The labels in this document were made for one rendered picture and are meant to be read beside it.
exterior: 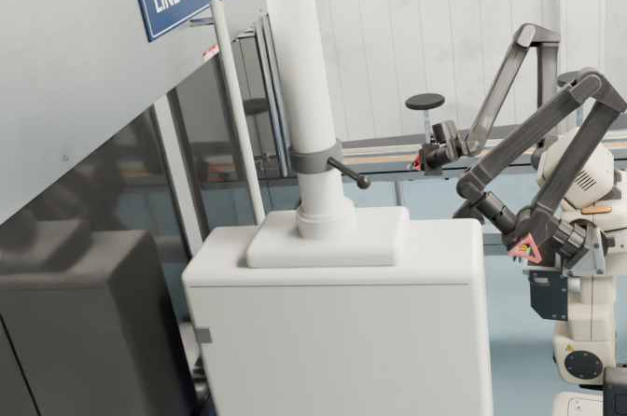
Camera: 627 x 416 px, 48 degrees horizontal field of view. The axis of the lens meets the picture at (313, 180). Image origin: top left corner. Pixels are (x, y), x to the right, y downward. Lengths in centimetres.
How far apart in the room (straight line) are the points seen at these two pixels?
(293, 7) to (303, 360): 59
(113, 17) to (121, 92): 12
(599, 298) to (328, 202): 118
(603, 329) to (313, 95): 132
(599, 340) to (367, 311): 114
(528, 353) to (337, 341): 230
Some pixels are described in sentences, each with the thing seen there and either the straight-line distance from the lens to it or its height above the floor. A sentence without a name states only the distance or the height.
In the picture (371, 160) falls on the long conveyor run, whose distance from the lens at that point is 313.
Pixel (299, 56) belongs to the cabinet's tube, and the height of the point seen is 189.
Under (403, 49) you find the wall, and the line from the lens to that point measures 547.
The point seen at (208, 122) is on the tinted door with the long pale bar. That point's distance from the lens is 152.
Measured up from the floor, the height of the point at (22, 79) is 194.
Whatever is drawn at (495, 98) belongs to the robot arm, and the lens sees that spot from 220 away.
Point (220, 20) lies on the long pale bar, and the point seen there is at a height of 189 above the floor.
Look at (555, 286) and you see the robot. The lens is 206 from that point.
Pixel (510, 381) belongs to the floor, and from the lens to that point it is 327.
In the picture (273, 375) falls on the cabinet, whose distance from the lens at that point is 127.
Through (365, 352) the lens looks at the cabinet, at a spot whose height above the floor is 140.
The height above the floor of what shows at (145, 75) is 185.
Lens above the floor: 212
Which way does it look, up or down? 23 degrees down
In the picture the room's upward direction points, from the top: 9 degrees counter-clockwise
